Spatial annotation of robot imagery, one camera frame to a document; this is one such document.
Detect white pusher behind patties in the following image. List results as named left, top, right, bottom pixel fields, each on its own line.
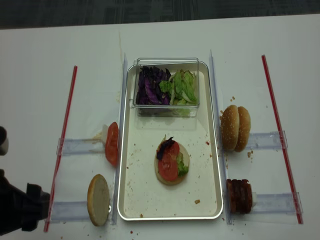
left=251, top=192, right=257, bottom=209

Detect lettuce piece on bun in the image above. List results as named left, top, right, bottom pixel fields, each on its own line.
left=176, top=152, right=190, bottom=177

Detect sesame bun left half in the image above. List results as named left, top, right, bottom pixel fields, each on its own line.
left=220, top=105, right=240, bottom=151

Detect bottom bun on tray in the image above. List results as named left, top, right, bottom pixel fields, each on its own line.
left=154, top=142, right=189, bottom=186

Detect lower left clear rail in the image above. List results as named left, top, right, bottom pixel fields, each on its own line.
left=50, top=201, right=90, bottom=223

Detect upper right clear rail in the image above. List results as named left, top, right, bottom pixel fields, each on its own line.
left=245, top=131, right=288, bottom=150

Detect standing bun half left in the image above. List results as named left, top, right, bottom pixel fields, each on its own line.
left=87, top=174, right=110, bottom=227

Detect standing tomato slices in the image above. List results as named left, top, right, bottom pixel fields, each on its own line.
left=105, top=122, right=119, bottom=167

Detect lower tomato slice on bun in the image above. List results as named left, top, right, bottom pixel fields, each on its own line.
left=158, top=158, right=178, bottom=182

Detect white metal tray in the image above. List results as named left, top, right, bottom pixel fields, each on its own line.
left=117, top=62, right=223, bottom=221

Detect lower right clear rail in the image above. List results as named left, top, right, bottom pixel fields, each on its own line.
left=251, top=192, right=303, bottom=214

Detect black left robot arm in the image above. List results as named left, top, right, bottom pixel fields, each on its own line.
left=0, top=169, right=50, bottom=236

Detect purple cabbage pile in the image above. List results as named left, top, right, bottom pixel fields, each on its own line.
left=135, top=66, right=172, bottom=105

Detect tomato slice on bun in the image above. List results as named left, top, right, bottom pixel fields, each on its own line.
left=162, top=141, right=180, bottom=159
left=158, top=158, right=178, bottom=182

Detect sesame bun half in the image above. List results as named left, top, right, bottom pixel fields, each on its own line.
left=220, top=105, right=240, bottom=151
left=234, top=106, right=251, bottom=152

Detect left red strip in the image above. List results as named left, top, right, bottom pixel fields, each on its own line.
left=43, top=65, right=78, bottom=233

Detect white pusher behind tomato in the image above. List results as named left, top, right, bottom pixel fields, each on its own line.
left=100, top=124, right=109, bottom=145

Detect red strip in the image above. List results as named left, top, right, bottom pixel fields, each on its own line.
left=261, top=54, right=304, bottom=225
left=43, top=65, right=78, bottom=233

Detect upper left clear rail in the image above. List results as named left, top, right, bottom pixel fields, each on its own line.
left=61, top=138, right=105, bottom=156

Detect right red strip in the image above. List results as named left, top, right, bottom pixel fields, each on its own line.
left=261, top=54, right=304, bottom=225

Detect purple cabbage piece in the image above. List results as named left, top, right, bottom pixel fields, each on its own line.
left=156, top=136, right=175, bottom=161

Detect clear plastic container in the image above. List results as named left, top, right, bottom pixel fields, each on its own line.
left=131, top=57, right=200, bottom=117

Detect meat patty stack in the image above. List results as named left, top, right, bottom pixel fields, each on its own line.
left=226, top=179, right=253, bottom=214

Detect upper tomato slice on bun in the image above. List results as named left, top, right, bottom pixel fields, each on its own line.
left=162, top=141, right=180, bottom=159

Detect green lettuce pile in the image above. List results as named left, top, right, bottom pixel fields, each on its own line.
left=156, top=69, right=198, bottom=106

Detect sesame bun right half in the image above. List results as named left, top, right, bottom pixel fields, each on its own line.
left=234, top=106, right=251, bottom=152

